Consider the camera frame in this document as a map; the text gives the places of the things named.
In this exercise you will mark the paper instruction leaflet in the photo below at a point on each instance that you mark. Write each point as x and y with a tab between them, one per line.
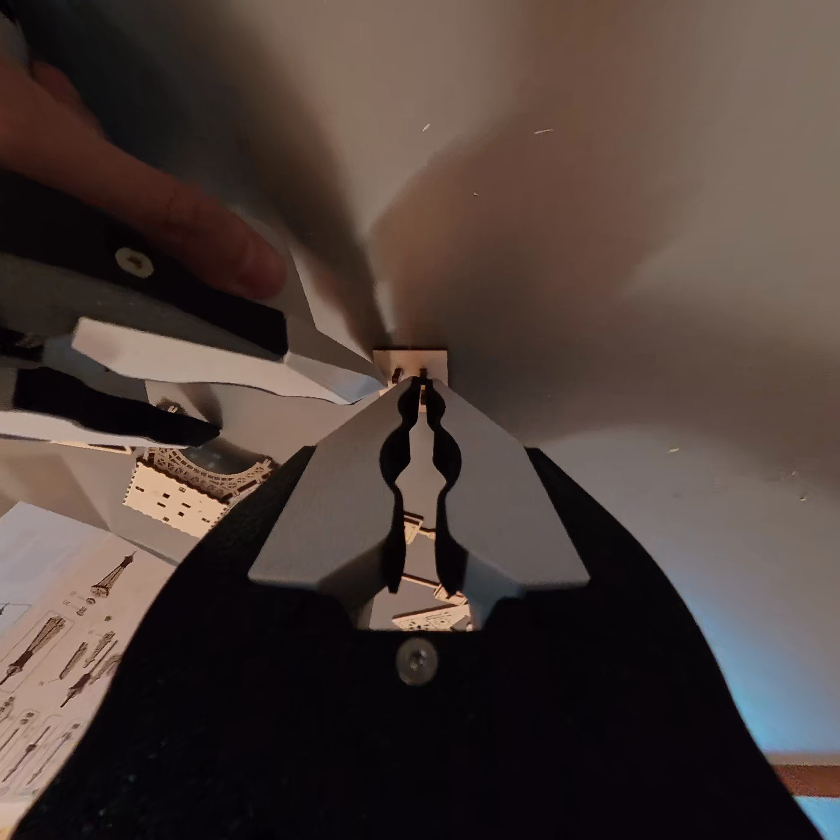
52	590

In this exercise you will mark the brown wooden board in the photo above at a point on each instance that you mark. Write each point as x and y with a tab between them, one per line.
807	779

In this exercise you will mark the small square wooden plate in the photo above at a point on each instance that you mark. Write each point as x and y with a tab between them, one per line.
433	364

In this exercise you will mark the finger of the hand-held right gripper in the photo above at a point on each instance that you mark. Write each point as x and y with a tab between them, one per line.
39	430
216	358

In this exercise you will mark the person's right hand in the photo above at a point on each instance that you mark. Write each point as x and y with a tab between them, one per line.
131	190

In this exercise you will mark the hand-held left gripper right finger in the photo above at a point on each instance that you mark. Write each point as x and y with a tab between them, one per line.
518	518

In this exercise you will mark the wooden lattice tower base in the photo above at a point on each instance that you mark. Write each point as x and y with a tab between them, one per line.
170	499

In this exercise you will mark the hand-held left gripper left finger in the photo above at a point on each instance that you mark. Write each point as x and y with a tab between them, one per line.
328	518

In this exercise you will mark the wooden four-square frame piece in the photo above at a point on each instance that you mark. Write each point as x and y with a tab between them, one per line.
426	620

